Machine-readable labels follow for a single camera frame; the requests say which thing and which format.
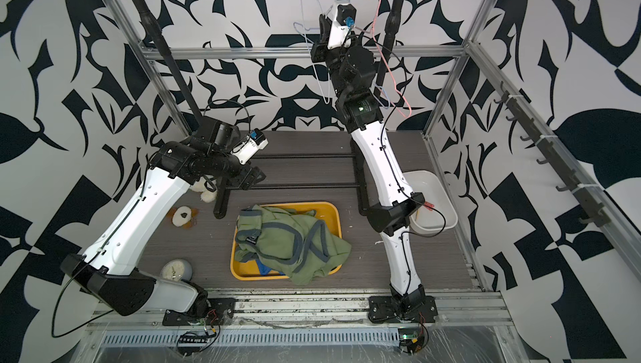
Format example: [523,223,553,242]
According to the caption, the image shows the blue wire hanger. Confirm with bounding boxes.
[292,0,393,110]

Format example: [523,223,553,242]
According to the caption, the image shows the white wire hanger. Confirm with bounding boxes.
[297,0,347,106]

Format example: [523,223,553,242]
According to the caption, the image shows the green tank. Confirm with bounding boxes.
[234,206,352,286]

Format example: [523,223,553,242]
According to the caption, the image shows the blue tank top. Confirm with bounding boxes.
[255,260,272,276]

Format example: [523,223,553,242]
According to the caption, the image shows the pink wire hanger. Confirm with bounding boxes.
[370,0,412,119]

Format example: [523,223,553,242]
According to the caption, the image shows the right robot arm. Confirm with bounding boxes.
[311,14,426,321]

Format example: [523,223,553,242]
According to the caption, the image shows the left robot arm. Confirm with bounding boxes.
[61,117,268,318]

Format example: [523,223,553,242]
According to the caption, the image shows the white plush toy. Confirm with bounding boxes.
[190,176,218,203]

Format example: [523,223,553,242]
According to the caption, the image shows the brown white plush piece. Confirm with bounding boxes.
[166,206,199,229]

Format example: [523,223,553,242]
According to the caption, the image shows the yellow plastic tray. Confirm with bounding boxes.
[230,201,342,282]

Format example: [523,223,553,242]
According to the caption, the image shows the small round clock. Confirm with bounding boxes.
[160,259,194,281]

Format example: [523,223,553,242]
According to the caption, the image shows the small circuit board left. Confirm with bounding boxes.
[175,326,221,357]

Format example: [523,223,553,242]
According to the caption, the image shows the small circuit board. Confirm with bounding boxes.
[175,326,221,357]
[398,326,429,356]

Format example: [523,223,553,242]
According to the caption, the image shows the white plastic bin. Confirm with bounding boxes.
[404,170,458,236]

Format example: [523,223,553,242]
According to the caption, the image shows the small circuit board right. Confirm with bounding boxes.
[398,326,429,356]

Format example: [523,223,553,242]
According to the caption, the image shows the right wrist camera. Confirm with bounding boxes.
[327,3,357,49]

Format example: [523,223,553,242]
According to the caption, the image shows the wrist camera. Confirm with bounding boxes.
[327,3,357,49]
[230,129,269,164]

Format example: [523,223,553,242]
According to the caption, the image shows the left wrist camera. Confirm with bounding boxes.
[230,129,269,164]

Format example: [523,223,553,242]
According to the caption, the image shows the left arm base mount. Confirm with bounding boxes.
[162,296,237,327]

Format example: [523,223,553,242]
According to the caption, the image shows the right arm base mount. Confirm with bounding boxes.
[367,285,438,324]

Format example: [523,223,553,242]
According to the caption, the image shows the black wall hook rail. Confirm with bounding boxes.
[495,82,612,227]

